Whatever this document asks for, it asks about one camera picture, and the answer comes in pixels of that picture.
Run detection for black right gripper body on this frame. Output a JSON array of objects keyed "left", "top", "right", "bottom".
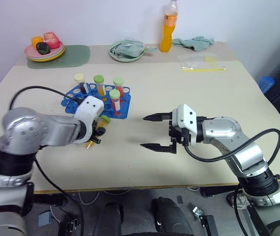
[{"left": 168, "top": 112, "right": 191, "bottom": 148}]

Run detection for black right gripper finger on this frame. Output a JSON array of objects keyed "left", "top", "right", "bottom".
[
  {"left": 142, "top": 111, "right": 174, "bottom": 122},
  {"left": 139, "top": 141, "right": 178, "bottom": 154}
]

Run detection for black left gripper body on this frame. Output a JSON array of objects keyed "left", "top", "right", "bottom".
[{"left": 90, "top": 118, "right": 100, "bottom": 138}]

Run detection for yellow test tube green cap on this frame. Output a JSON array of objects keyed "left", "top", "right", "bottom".
[{"left": 85, "top": 115, "right": 111, "bottom": 149}]

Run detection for red test tube green cap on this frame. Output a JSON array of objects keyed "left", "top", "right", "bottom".
[
  {"left": 112, "top": 77, "right": 125, "bottom": 98},
  {"left": 108, "top": 89, "right": 122, "bottom": 116}
]

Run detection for blue test tube rack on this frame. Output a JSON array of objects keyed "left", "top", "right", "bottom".
[{"left": 61, "top": 83, "right": 132, "bottom": 120}]

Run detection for orange test tube green cap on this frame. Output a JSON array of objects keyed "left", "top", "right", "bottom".
[{"left": 93, "top": 75, "right": 106, "bottom": 97}]

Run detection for dark test tube cream cap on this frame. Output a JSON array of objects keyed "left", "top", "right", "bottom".
[{"left": 73, "top": 73, "right": 89, "bottom": 94}]

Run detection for clear plastic zip bag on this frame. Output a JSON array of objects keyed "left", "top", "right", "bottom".
[{"left": 177, "top": 54, "right": 228, "bottom": 73}]

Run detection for dark rounded shape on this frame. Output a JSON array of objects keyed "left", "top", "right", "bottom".
[
  {"left": 151, "top": 196, "right": 195, "bottom": 236},
  {"left": 97, "top": 201, "right": 125, "bottom": 236}
]

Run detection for mint green plate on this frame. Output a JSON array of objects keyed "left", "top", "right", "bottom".
[{"left": 108, "top": 40, "right": 146, "bottom": 63}]

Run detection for green placemat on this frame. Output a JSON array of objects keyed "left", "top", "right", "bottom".
[{"left": 27, "top": 44, "right": 92, "bottom": 70}]

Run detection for mint green pouch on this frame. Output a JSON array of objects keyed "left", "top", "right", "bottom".
[{"left": 111, "top": 39, "right": 158, "bottom": 58}]

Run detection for yellow plate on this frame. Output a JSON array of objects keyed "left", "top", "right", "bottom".
[{"left": 26, "top": 46, "right": 66, "bottom": 63}]

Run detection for light green plate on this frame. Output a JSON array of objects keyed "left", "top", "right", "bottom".
[{"left": 26, "top": 44, "right": 65, "bottom": 61}]

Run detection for green cloth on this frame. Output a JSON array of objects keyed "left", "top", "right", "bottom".
[{"left": 172, "top": 36, "right": 215, "bottom": 53}]

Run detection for orange drink bottle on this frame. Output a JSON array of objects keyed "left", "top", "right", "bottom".
[{"left": 159, "top": 0, "right": 180, "bottom": 54}]

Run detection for dark toy fruit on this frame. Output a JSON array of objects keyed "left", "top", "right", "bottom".
[{"left": 36, "top": 42, "right": 51, "bottom": 55}]

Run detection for small grey box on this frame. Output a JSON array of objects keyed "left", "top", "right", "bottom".
[{"left": 37, "top": 212, "right": 52, "bottom": 227}]

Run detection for pink toy fruit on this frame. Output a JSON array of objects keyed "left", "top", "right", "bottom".
[{"left": 42, "top": 31, "right": 61, "bottom": 49}]

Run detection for pink plate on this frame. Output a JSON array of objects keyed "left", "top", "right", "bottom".
[{"left": 24, "top": 40, "right": 64, "bottom": 59}]

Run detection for blue ribbed container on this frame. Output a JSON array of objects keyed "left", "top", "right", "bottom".
[{"left": 257, "top": 76, "right": 276, "bottom": 94}]

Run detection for orange toy fruit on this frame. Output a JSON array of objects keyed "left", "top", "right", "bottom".
[{"left": 31, "top": 36, "right": 44, "bottom": 48}]

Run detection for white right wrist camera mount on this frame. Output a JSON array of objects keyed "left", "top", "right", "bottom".
[{"left": 171, "top": 103, "right": 197, "bottom": 144}]

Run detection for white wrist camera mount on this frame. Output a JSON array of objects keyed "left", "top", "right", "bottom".
[
  {"left": 74, "top": 95, "right": 105, "bottom": 145},
  {"left": 171, "top": 103, "right": 197, "bottom": 144}
]

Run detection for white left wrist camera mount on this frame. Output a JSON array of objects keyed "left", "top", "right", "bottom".
[{"left": 74, "top": 95, "right": 105, "bottom": 145}]

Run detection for thin white cable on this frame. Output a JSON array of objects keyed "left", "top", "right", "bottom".
[{"left": 79, "top": 191, "right": 100, "bottom": 206}]

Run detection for black table frame bar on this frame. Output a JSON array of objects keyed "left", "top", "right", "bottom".
[{"left": 200, "top": 186, "right": 240, "bottom": 199}]

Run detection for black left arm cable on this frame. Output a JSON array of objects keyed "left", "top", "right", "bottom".
[{"left": 8, "top": 86, "right": 85, "bottom": 236}]

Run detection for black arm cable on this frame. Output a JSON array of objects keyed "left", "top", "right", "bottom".
[
  {"left": 184, "top": 128, "right": 280, "bottom": 236},
  {"left": 8, "top": 86, "right": 85, "bottom": 236}
]

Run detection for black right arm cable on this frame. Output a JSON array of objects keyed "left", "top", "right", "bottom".
[{"left": 184, "top": 128, "right": 280, "bottom": 236}]

